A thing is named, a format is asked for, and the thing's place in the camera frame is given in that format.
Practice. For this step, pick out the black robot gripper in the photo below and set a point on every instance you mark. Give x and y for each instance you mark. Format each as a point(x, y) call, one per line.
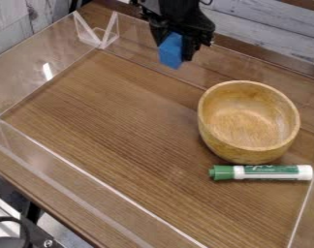
point(178, 16)

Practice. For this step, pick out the blue rectangular block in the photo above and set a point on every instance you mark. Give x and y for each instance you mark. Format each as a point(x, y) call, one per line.
point(169, 51)

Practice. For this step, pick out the light wooden bowl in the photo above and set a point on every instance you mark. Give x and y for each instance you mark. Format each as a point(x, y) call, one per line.
point(248, 122)

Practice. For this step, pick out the green and white marker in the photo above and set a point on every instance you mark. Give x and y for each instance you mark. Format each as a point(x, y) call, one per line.
point(261, 172)

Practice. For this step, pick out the black metal stand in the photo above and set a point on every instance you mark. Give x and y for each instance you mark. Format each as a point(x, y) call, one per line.
point(39, 238)

